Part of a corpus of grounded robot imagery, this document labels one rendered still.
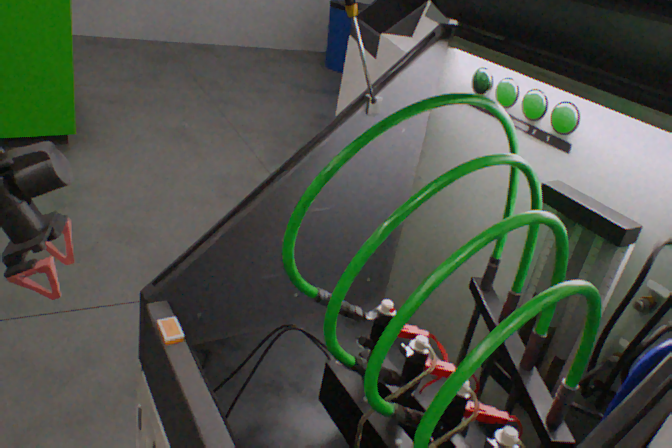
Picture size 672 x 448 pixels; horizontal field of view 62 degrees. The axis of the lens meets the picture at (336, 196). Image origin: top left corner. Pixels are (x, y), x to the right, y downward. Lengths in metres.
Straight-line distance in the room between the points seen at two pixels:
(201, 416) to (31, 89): 3.24
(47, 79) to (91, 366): 2.09
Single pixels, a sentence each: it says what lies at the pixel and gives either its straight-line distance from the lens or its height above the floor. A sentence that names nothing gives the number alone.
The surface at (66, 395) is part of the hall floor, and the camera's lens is 2.24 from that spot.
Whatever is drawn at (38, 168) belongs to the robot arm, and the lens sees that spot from 0.91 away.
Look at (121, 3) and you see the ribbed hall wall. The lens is 7.09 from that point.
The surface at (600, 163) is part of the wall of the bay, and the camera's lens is 0.89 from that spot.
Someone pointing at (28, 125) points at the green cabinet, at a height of 0.16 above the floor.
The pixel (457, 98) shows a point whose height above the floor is 1.42.
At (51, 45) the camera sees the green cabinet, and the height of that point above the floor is 0.66.
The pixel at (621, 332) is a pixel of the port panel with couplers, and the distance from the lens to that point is 0.91.
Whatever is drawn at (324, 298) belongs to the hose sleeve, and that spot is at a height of 1.16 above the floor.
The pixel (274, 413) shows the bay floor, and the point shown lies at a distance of 1.03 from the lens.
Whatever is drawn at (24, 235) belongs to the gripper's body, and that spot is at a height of 1.09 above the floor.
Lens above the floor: 1.58
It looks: 25 degrees down
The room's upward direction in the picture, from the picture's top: 11 degrees clockwise
